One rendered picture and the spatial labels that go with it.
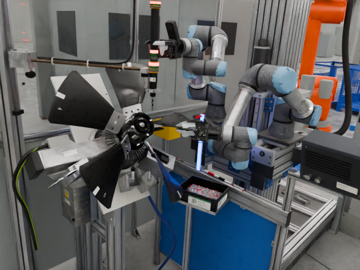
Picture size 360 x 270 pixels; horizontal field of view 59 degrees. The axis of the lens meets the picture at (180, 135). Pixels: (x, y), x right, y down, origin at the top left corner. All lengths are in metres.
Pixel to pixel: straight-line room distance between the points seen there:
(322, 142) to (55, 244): 1.76
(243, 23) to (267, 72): 4.64
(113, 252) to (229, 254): 0.63
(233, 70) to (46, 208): 4.63
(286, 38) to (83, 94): 1.29
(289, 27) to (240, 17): 3.99
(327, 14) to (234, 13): 1.56
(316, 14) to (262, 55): 3.27
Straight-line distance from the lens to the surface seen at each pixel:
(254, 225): 1.70
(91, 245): 1.98
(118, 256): 1.79
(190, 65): 1.59
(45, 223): 2.24
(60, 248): 2.40
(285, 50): 2.11
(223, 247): 1.90
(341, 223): 3.15
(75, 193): 1.68
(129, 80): 1.51
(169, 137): 1.87
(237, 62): 6.13
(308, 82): 5.09
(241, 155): 1.44
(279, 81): 1.48
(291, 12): 2.11
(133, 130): 1.32
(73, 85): 1.33
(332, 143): 1.33
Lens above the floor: 1.62
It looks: 19 degrees down
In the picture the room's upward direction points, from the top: 3 degrees clockwise
